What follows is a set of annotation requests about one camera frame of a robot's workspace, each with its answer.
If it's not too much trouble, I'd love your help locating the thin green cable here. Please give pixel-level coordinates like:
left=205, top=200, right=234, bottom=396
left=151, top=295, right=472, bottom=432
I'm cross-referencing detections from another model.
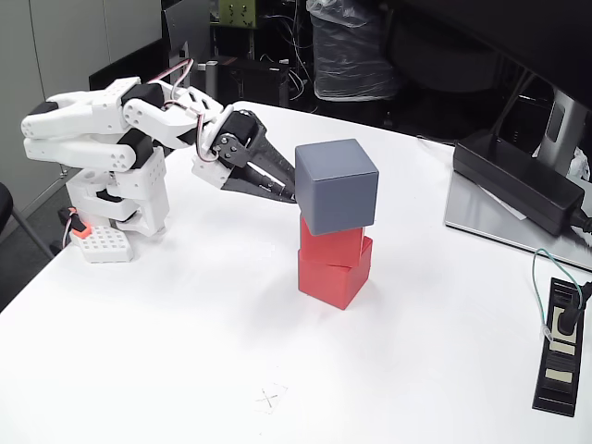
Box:
left=530, top=248, right=584, bottom=343

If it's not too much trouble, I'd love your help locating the green circuit board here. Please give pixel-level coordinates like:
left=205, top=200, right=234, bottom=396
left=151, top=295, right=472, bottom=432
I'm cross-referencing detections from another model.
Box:
left=217, top=0, right=256, bottom=29

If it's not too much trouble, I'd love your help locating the black power plug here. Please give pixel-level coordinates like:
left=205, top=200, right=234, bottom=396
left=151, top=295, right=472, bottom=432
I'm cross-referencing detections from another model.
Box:
left=552, top=280, right=592, bottom=337

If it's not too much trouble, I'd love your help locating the black office chair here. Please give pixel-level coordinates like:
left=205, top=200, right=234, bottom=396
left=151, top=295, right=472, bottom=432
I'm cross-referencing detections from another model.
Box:
left=0, top=181, right=56, bottom=260

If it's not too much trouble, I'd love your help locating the white grid table clamp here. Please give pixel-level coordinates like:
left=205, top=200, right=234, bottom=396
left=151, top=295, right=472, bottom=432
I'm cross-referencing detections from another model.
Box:
left=68, top=225, right=136, bottom=265

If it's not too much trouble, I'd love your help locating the silver monitor stand neck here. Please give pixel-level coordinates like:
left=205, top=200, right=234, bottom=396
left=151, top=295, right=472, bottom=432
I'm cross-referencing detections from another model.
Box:
left=536, top=87, right=592, bottom=177

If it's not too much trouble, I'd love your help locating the red white black servo cable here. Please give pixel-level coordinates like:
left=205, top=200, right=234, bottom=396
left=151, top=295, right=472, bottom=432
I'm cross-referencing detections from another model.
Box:
left=154, top=57, right=218, bottom=163

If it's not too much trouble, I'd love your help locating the black power outlet strip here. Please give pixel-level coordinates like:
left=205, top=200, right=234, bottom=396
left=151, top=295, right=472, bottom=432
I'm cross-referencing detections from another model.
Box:
left=531, top=277, right=591, bottom=416

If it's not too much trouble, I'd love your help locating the black power adapter brick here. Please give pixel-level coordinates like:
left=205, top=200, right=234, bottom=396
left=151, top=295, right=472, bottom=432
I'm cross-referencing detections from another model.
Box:
left=451, top=129, right=586, bottom=237

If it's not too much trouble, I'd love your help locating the silver monitor stand base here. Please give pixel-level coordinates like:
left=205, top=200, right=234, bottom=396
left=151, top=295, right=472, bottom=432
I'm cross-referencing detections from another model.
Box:
left=444, top=170, right=592, bottom=272

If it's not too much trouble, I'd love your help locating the black monitor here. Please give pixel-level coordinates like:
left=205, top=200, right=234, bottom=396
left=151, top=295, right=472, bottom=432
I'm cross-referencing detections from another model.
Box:
left=383, top=0, right=592, bottom=112

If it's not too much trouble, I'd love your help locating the silver metal post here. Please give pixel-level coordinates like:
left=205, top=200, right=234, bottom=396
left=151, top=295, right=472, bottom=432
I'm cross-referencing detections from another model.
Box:
left=197, top=59, right=219, bottom=105

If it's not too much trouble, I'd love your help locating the clear tape X mark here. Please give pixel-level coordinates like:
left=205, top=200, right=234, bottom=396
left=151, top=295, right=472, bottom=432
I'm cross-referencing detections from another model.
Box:
left=249, top=381, right=289, bottom=414

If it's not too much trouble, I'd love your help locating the black adapter cable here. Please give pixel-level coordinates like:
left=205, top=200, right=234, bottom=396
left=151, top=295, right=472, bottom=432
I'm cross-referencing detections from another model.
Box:
left=568, top=207, right=592, bottom=240

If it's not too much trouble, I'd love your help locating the grey cube block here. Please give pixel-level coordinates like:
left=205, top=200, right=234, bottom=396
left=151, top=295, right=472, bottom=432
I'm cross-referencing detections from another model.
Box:
left=294, top=138, right=380, bottom=237

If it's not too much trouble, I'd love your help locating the black low cabinet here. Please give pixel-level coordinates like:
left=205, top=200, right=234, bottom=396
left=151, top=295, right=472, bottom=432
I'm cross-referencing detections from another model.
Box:
left=88, top=39, right=164, bottom=93

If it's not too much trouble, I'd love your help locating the plastic wrapped dark bin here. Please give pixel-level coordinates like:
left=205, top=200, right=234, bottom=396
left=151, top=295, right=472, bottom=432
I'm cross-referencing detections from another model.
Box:
left=304, top=0, right=401, bottom=102

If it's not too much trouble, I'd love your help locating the white crumpled plastic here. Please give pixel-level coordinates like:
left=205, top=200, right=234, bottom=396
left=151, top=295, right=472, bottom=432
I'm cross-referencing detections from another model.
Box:
left=566, top=147, right=592, bottom=181

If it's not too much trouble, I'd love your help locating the orange cable connector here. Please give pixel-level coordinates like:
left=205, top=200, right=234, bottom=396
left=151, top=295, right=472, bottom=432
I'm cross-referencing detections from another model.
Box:
left=58, top=207, right=92, bottom=240

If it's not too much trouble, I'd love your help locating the red cube block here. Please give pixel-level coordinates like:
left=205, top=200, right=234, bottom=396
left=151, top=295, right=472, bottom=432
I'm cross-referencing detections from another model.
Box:
left=298, top=235, right=375, bottom=312
left=299, top=213, right=366, bottom=268

